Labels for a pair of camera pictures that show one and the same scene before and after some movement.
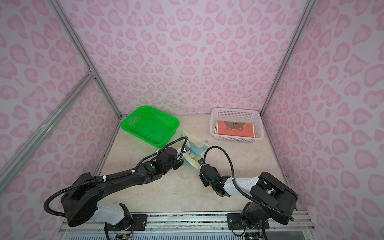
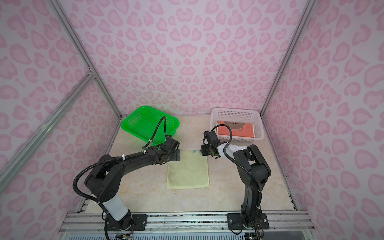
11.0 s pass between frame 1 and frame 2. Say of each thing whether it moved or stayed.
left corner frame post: stayed
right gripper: moved
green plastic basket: stayed
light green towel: moved
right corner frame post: stayed
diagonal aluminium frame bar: stayed
